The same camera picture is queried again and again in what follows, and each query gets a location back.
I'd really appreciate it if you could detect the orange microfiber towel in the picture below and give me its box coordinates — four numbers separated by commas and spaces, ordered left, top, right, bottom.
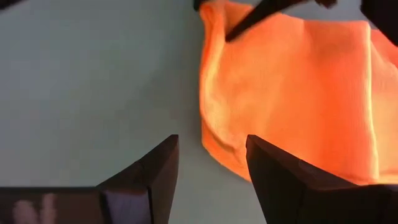
198, 0, 398, 186

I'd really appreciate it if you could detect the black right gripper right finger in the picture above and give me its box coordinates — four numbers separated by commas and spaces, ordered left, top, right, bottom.
245, 134, 358, 224

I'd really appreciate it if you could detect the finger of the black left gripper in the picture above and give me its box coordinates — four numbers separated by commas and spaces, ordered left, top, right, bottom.
360, 0, 398, 47
224, 0, 307, 43

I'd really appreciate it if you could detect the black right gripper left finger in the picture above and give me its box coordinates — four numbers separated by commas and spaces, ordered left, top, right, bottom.
98, 134, 180, 224

